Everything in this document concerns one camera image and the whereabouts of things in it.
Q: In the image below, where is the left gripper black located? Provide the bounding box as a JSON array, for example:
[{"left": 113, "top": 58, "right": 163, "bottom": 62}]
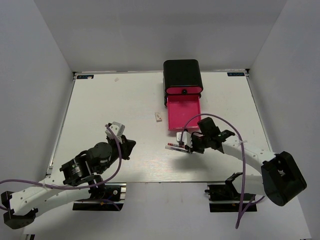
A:
[{"left": 97, "top": 134, "right": 137, "bottom": 174}]

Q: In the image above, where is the red pen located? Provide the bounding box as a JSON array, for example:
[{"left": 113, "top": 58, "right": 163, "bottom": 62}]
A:
[{"left": 167, "top": 143, "right": 185, "bottom": 149}]

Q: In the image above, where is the purple pen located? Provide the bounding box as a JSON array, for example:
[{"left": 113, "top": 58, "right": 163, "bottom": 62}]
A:
[{"left": 165, "top": 145, "right": 191, "bottom": 154}]

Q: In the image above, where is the pink drawer with black knob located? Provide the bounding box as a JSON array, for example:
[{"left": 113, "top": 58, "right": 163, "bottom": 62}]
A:
[{"left": 164, "top": 86, "right": 203, "bottom": 95}]

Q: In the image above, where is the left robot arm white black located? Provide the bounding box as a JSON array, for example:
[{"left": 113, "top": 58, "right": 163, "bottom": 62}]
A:
[{"left": 1, "top": 135, "right": 136, "bottom": 230}]

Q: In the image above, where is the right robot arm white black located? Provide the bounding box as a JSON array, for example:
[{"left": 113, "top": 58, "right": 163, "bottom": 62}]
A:
[{"left": 176, "top": 117, "right": 307, "bottom": 207}]

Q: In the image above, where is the white staples box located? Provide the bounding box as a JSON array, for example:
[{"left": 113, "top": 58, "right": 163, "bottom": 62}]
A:
[{"left": 154, "top": 112, "right": 163, "bottom": 123}]

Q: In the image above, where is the black drawer cabinet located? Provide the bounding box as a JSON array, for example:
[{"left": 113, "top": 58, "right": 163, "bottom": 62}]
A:
[{"left": 162, "top": 59, "right": 204, "bottom": 106}]

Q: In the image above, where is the right corner logo sticker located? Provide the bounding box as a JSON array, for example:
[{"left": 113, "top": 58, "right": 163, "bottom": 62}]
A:
[{"left": 227, "top": 72, "right": 246, "bottom": 77}]

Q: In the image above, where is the corner logo sticker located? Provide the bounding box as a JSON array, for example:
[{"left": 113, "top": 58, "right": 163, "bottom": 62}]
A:
[
  {"left": 76, "top": 74, "right": 94, "bottom": 80},
  {"left": 227, "top": 72, "right": 246, "bottom": 77}
]

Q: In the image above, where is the left corner logo sticker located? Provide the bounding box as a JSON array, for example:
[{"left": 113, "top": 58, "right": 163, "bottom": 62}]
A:
[{"left": 76, "top": 74, "right": 94, "bottom": 80}]

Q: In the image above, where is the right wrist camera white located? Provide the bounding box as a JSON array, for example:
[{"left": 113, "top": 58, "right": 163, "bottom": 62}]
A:
[{"left": 176, "top": 131, "right": 192, "bottom": 148}]

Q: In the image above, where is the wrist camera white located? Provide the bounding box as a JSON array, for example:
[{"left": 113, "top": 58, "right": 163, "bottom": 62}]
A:
[
  {"left": 176, "top": 131, "right": 192, "bottom": 148},
  {"left": 105, "top": 121, "right": 125, "bottom": 140}
]

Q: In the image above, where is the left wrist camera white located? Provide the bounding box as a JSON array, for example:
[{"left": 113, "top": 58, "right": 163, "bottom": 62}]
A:
[{"left": 105, "top": 121, "right": 125, "bottom": 140}]

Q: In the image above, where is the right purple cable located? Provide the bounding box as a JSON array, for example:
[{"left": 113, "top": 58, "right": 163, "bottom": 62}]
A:
[{"left": 183, "top": 113, "right": 266, "bottom": 230}]

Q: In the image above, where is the purple cable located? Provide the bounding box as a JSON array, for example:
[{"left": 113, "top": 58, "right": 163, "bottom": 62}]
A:
[
  {"left": 183, "top": 113, "right": 266, "bottom": 230},
  {"left": 0, "top": 124, "right": 123, "bottom": 211}
]

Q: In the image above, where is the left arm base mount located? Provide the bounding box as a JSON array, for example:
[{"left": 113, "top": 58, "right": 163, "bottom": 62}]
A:
[{"left": 72, "top": 183, "right": 127, "bottom": 212}]

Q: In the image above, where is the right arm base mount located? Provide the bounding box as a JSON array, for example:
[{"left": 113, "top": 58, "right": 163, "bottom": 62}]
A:
[{"left": 203, "top": 183, "right": 258, "bottom": 213}]

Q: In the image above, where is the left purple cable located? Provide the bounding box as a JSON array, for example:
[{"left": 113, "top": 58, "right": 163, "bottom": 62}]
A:
[{"left": 0, "top": 124, "right": 123, "bottom": 211}]

